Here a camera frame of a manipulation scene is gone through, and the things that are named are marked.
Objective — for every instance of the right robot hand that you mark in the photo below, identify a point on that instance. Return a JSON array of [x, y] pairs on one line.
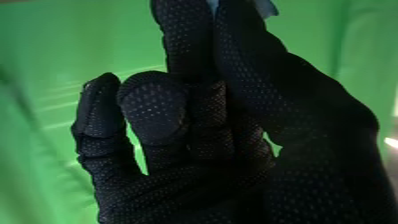
[[236, 140]]

